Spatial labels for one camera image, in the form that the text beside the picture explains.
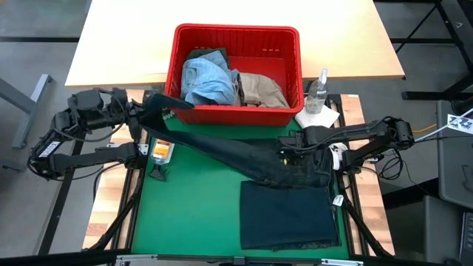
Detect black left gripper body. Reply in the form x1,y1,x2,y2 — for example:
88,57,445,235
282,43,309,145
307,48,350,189
123,98,148,143

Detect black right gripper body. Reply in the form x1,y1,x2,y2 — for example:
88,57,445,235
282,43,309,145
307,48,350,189
276,133,310,166

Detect dark blue jeans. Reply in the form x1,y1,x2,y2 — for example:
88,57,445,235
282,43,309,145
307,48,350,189
140,92,343,252

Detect red plastic laundry basket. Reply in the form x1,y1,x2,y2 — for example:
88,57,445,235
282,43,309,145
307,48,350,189
164,23,305,128

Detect white cloth tote bag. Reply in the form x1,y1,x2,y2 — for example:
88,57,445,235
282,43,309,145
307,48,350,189
294,104,349,171

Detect wipes packet with orange label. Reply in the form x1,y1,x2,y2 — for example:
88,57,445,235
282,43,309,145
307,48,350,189
150,138,176,166

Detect clear plastic spray bottle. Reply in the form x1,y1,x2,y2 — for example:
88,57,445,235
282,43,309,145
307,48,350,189
304,68,330,115

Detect beige trousers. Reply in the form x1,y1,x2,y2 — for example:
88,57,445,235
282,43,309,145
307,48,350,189
234,72,291,109

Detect light wood table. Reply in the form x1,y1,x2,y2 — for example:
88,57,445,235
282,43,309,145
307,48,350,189
65,0,406,89

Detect light blue denim garment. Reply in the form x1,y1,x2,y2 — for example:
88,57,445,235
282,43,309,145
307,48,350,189
180,50,240,107

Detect dark green garment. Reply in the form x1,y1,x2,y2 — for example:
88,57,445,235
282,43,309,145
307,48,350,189
186,47,229,62

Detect grey metal table leg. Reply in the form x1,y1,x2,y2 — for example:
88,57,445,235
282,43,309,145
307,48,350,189
0,73,53,149

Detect black table base bar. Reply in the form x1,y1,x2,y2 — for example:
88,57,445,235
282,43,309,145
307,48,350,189
38,87,101,256

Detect grey plastic case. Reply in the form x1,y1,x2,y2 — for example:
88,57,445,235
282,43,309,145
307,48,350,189
437,99,473,210

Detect white printed tag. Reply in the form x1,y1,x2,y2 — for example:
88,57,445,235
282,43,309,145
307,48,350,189
446,113,473,135

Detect black metal rig frame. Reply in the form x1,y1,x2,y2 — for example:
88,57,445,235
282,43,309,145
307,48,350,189
0,88,455,266

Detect yellow hanging cable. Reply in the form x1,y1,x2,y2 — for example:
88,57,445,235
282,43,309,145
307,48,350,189
411,123,438,134

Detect black metal desk frame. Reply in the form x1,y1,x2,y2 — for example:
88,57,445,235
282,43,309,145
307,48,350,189
389,0,473,101

